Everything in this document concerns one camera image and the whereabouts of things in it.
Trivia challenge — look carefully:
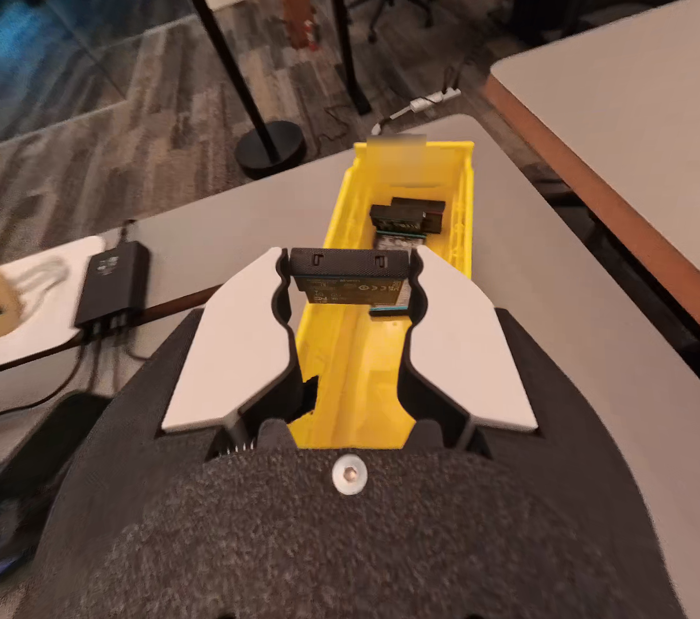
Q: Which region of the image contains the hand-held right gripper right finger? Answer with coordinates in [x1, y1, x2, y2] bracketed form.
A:
[398, 246, 540, 449]

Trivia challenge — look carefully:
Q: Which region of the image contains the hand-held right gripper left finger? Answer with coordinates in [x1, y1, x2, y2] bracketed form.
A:
[160, 246, 305, 434]

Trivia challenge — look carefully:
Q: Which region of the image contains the yellow plastic bin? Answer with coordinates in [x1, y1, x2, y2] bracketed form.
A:
[288, 140, 475, 451]

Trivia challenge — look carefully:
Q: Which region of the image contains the black camera battery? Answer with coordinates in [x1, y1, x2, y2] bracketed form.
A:
[288, 247, 412, 306]
[369, 203, 434, 236]
[390, 196, 447, 236]

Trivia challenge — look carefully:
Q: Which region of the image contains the blue-edged black battery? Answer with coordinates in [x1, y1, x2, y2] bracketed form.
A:
[370, 231, 429, 320]

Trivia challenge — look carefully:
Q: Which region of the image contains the black multi-port charger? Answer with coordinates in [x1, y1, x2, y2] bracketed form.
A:
[73, 240, 151, 342]

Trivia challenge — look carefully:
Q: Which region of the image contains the white side table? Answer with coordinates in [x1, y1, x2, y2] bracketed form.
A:
[0, 235, 222, 372]

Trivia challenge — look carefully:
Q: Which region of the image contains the black floor stand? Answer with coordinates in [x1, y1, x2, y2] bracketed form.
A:
[147, 0, 308, 180]

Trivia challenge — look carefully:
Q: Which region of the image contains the white power strip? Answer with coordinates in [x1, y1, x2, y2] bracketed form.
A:
[371, 86, 463, 136]

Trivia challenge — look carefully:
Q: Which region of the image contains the grey table with brown edge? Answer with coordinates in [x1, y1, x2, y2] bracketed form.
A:
[483, 0, 700, 327]

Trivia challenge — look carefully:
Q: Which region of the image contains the black charger cable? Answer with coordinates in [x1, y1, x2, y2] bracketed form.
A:
[0, 337, 91, 414]

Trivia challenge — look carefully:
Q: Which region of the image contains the coiled pale cable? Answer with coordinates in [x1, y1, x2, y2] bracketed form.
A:
[0, 257, 69, 338]

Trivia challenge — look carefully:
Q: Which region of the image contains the black metal post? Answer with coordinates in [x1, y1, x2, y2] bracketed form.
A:
[319, 0, 374, 116]

